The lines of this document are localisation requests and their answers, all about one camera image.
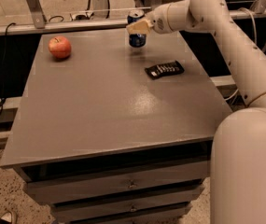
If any grey drawer cabinet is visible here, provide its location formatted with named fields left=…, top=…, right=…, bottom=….
left=1, top=29, right=230, bottom=224

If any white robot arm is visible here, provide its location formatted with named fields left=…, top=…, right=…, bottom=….
left=127, top=0, right=266, bottom=224

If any black cable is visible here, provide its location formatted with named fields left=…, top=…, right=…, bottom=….
left=0, top=22, right=17, bottom=126

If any shoe tip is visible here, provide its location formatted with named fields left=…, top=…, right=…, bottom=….
left=0, top=211, right=17, bottom=224

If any white power strip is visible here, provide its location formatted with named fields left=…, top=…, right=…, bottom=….
left=70, top=12, right=93, bottom=21

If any blue pepsi can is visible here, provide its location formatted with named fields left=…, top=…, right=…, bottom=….
left=126, top=9, right=147, bottom=49

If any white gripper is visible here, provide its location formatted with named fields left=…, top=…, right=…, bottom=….
left=126, top=4, right=172, bottom=35

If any metal railing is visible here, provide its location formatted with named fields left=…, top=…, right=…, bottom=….
left=0, top=9, right=266, bottom=35

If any black snack bar wrapper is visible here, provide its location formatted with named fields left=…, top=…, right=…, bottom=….
left=145, top=61, right=184, bottom=79

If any red apple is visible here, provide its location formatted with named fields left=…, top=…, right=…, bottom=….
left=49, top=36, right=72, bottom=59

